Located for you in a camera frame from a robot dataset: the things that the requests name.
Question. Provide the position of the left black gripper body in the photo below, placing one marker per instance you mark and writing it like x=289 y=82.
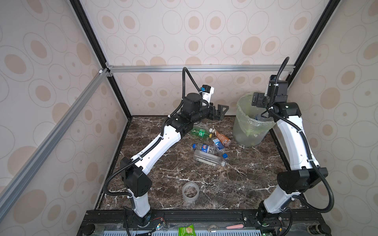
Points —
x=212 y=116

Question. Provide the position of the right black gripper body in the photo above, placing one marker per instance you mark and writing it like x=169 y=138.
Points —
x=264 y=100

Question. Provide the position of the blue label water bottle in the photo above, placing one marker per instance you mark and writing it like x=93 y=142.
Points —
x=220 y=148

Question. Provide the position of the Pepsi bottle blue cap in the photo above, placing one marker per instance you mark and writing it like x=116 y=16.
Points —
x=205 y=148

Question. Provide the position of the square clear frosted bottle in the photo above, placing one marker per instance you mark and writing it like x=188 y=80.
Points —
x=208 y=159

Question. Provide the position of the clear bottle blue label white cap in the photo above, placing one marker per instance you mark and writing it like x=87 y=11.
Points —
x=262 y=117

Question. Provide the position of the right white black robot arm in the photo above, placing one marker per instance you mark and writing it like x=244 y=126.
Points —
x=305 y=171

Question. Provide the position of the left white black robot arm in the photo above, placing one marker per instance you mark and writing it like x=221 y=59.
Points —
x=132 y=179

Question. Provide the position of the brown Nescafe bottle near bin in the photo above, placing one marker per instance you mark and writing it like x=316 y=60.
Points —
x=222 y=138

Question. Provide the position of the mesh bin with green liner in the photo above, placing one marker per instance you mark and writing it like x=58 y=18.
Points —
x=246 y=130

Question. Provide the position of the green Sprite bottle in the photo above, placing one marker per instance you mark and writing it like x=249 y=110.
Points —
x=201 y=133

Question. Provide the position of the clear tape roll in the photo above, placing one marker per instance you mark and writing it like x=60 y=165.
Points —
x=190 y=192

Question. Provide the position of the pink pen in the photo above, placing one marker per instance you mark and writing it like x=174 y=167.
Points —
x=234 y=227

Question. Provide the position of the green snack packet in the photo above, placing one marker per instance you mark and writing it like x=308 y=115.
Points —
x=187 y=231

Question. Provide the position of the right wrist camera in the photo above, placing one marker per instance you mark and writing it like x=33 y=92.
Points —
x=277 y=91

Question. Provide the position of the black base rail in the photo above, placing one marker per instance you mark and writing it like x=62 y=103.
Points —
x=291 y=222

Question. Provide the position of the back aluminium rail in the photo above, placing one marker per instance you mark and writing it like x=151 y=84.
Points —
x=194 y=68

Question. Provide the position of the aluminium rail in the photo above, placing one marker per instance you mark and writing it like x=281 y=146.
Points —
x=194 y=68
x=31 y=167

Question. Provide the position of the left aluminium rail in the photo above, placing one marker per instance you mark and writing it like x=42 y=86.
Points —
x=31 y=167

